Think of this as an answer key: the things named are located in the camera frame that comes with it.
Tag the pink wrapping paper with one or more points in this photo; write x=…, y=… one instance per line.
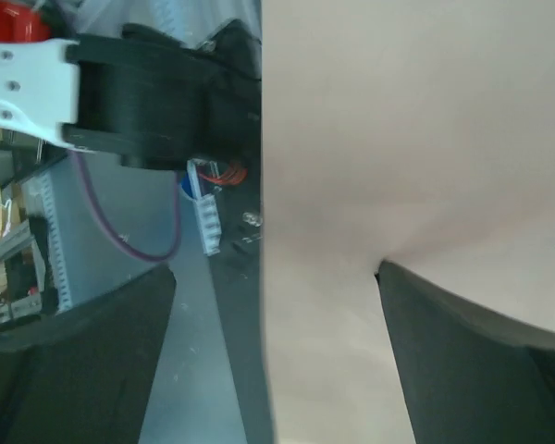
x=422, y=132

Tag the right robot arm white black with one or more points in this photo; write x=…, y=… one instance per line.
x=140, y=97

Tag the shiny metal front panel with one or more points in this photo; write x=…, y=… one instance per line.
x=139, y=203

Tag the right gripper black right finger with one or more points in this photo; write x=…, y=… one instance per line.
x=468, y=374

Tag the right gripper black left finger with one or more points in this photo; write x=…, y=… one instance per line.
x=85, y=376

